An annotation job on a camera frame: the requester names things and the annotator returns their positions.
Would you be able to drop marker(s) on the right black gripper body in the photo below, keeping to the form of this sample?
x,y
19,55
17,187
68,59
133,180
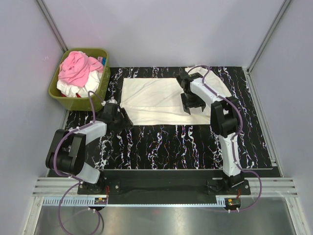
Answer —
x,y
191,100

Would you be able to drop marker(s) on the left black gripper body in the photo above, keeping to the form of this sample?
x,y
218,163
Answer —
x,y
122,121

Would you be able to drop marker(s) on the cream white t shirt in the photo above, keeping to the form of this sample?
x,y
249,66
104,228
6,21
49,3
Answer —
x,y
157,101

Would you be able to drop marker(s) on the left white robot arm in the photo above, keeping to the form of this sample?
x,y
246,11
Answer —
x,y
67,152

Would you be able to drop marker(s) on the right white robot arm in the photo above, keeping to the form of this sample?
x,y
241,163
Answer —
x,y
225,120

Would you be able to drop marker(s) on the white t shirt in bin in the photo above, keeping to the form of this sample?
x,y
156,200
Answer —
x,y
92,84

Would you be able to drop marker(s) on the pink t shirt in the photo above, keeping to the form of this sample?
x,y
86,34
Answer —
x,y
75,69

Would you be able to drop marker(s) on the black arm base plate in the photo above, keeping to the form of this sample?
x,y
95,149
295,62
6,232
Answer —
x,y
210,181

